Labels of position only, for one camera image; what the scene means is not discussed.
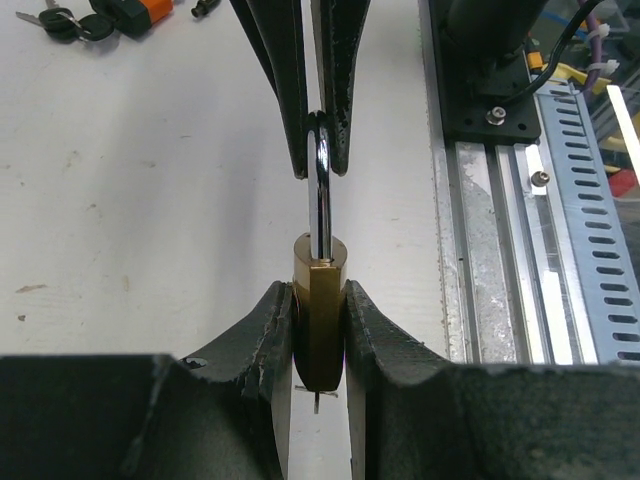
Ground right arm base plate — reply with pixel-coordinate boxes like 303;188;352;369
428;1;546;145

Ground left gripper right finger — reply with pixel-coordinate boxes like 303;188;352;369
343;281;639;479

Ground large brass padlock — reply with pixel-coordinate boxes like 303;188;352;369
293;111;347;394

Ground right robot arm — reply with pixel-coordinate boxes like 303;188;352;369
232;1;545;179

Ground black head keys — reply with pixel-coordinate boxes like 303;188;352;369
15;0;115;43

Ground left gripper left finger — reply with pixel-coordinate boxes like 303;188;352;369
1;282;293;479

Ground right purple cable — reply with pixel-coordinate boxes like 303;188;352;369
582;0;621;96

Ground orange black padlock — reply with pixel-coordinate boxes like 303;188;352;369
89;0;175;38

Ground slotted cable duct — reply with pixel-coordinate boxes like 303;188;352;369
537;80;639;367

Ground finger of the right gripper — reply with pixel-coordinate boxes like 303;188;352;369
310;0;370;176
231;0;308;179

